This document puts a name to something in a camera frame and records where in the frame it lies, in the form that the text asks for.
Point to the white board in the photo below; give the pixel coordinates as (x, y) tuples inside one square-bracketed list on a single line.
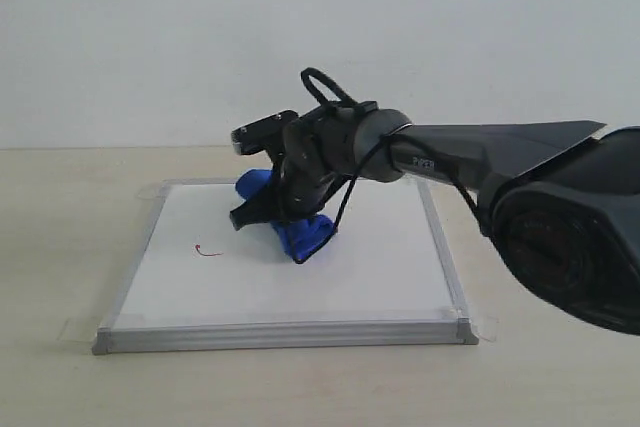
[(386, 278)]

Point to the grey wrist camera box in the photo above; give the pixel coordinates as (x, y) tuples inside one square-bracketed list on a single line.
[(265, 134)]

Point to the blue cloth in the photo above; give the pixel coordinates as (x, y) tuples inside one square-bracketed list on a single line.
[(299, 239)]

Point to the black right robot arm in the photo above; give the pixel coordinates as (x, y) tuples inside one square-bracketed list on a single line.
[(559, 201)]

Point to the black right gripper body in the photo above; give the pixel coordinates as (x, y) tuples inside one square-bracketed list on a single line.
[(314, 165)]

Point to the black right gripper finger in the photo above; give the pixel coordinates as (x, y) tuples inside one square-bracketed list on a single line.
[(261, 208)]

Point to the clear tape front right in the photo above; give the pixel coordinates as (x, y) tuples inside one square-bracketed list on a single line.
[(482, 327)]

